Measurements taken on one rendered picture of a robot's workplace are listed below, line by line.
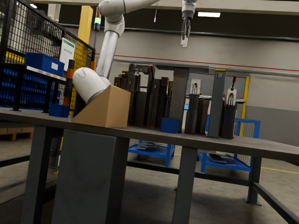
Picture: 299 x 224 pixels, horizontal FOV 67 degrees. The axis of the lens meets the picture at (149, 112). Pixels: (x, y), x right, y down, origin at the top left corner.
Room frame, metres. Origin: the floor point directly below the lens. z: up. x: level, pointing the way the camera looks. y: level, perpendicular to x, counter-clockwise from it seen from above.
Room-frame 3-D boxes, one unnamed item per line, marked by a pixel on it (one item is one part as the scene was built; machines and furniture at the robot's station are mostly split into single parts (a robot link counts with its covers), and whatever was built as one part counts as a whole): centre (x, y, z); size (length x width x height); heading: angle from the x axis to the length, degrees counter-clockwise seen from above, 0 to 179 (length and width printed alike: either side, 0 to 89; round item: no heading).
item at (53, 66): (1.88, 0.90, 1.10); 0.30 x 0.17 x 0.13; 171
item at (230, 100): (1.65, -0.58, 0.88); 0.12 x 0.07 x 0.36; 166
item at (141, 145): (4.42, -0.14, 0.48); 1.20 x 0.80 x 0.95; 169
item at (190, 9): (1.60, -0.18, 1.58); 0.09 x 0.09 x 0.06
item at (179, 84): (1.59, -0.19, 0.92); 0.10 x 0.08 x 0.45; 76
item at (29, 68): (1.99, 0.87, 1.02); 0.90 x 0.22 x 0.03; 166
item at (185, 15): (1.60, -0.18, 1.50); 0.08 x 0.07 x 0.09; 155
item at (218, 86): (1.52, -0.44, 0.92); 0.08 x 0.08 x 0.44; 76
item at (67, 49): (2.31, 0.92, 1.30); 0.23 x 0.02 x 0.31; 166
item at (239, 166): (4.15, -1.42, 0.48); 1.20 x 0.80 x 0.95; 172
